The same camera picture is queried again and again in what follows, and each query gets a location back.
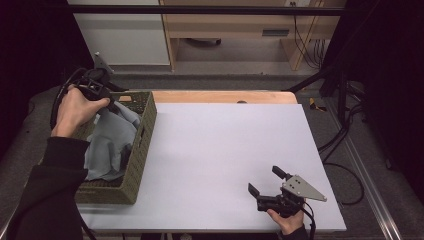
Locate person's left hand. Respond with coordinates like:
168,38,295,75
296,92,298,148
50,84,111,138

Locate metal floor rail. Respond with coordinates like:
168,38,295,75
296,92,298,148
324,99,404,240

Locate right hand-held gripper cable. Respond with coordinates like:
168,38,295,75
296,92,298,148
299,199,318,240

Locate light wooden desk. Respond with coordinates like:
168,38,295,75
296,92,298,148
159,0,348,73

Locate white cabinet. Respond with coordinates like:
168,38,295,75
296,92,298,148
67,0,171,67

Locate black metal stand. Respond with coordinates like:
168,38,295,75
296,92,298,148
286,61,353,126

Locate person's right hand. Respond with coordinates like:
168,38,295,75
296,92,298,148
266,207,306,236

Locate white table board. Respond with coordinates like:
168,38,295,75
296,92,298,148
78,102,348,233

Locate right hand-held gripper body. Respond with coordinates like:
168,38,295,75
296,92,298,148
256,174,328,219

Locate black hanging cables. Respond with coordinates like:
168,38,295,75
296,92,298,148
289,1,329,70

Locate black floor cables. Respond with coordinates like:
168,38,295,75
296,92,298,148
316,103,366,207

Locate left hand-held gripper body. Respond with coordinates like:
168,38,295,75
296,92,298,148
74,51,116,103

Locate yellow and black tool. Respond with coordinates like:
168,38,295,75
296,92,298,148
308,97,328,113

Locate grey cloth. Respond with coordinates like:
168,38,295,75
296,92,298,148
83,101,142,183

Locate olive green woven basket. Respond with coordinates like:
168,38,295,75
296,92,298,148
73,90,158,205

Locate black curtain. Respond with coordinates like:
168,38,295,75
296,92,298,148
321,0,424,194
0,0,94,161

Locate black horizontal bar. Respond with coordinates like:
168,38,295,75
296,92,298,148
66,4,346,17

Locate wooden table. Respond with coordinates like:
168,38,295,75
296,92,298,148
118,89,299,105

